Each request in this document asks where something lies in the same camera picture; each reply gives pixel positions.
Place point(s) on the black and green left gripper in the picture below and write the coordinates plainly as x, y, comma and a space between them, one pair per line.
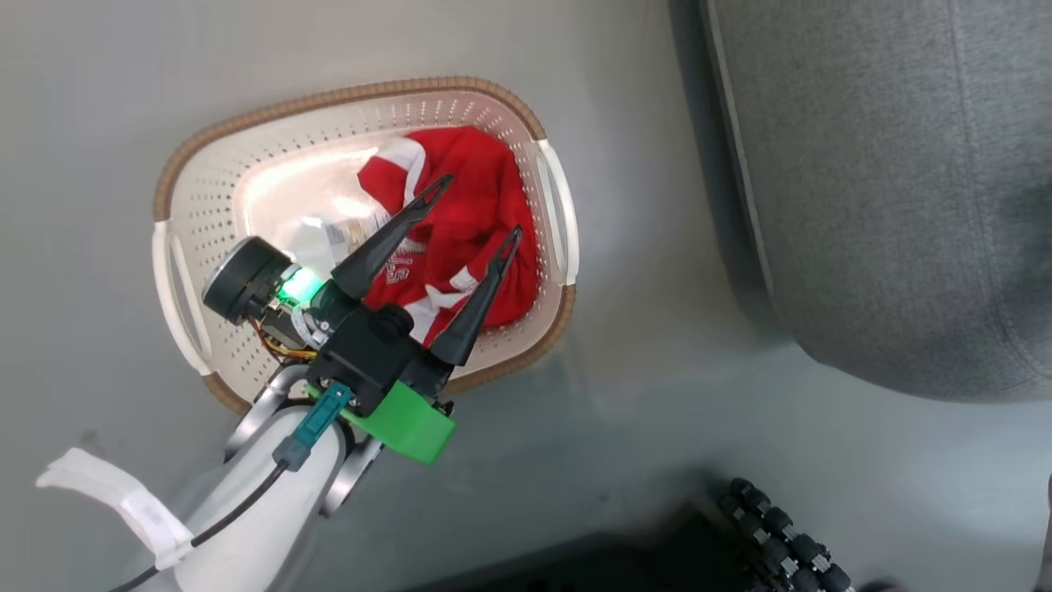
370, 353

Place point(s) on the white perforated laundry basket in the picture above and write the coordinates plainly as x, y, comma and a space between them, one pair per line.
215, 205

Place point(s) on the grey fabric sofa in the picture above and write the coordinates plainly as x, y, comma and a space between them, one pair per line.
888, 181

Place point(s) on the red and white jersey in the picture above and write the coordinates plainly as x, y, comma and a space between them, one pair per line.
472, 197

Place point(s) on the white and grey left robot arm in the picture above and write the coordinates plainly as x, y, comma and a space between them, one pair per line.
263, 493

